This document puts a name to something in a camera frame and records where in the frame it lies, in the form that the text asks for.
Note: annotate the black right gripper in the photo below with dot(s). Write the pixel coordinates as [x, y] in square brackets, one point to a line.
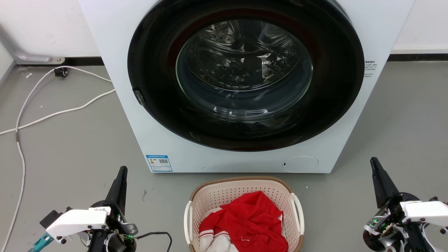
[386, 224]

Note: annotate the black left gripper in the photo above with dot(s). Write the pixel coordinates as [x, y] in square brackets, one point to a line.
[119, 227]

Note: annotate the beige plastic laundry basket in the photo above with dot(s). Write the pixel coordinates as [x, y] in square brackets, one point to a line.
[213, 196]

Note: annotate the blue energy label sticker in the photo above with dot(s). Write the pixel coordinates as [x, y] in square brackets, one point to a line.
[159, 163]

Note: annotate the round black washing machine door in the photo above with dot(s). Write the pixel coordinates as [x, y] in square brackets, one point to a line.
[157, 115]

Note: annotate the round white filter cover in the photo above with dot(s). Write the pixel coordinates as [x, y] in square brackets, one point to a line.
[300, 163]

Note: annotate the teal plastic clip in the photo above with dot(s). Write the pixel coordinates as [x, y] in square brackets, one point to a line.
[40, 243]

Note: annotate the white garment with red stripes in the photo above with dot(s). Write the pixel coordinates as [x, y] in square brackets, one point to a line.
[218, 243]

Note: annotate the small printed text sticker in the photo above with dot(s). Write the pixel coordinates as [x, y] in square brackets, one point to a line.
[370, 68]

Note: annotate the small black floor fitting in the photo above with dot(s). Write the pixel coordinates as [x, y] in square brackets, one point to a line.
[61, 72]

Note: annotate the white front-load washing machine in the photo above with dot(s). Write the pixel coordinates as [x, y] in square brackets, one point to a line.
[119, 52]

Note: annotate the steel washing machine drum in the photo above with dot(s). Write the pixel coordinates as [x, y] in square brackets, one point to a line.
[241, 66]

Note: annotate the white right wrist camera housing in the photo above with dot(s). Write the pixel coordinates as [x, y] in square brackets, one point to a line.
[425, 211]

